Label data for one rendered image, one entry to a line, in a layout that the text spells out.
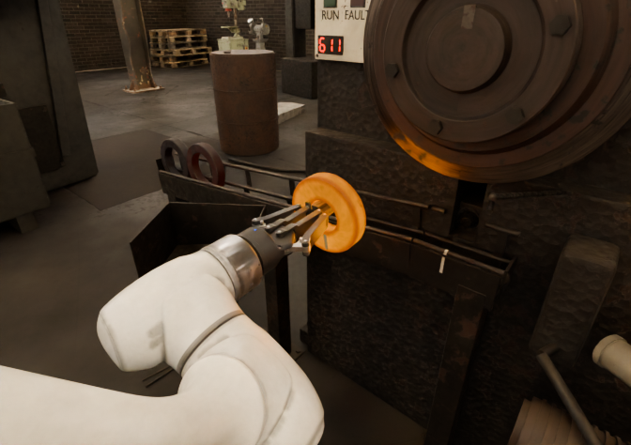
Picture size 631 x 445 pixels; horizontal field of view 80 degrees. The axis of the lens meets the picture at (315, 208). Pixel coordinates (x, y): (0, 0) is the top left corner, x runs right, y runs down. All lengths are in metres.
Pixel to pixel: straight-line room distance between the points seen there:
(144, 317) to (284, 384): 0.17
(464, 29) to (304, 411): 0.55
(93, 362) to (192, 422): 1.39
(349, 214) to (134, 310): 0.37
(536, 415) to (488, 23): 0.66
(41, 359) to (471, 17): 1.77
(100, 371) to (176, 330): 1.24
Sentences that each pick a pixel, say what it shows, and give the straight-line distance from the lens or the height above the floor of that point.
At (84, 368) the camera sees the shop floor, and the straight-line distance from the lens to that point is 1.74.
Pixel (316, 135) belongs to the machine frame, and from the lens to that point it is 1.07.
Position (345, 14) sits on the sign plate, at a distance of 1.02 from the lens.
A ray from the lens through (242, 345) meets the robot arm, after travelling 0.44.
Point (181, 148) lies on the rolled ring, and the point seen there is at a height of 0.72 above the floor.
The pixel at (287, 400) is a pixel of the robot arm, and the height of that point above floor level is 0.80.
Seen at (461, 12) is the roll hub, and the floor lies 1.17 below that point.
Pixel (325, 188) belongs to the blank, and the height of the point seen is 0.89.
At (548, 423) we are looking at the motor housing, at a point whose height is 0.53.
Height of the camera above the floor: 1.16
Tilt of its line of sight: 27 degrees down
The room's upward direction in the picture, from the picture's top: straight up
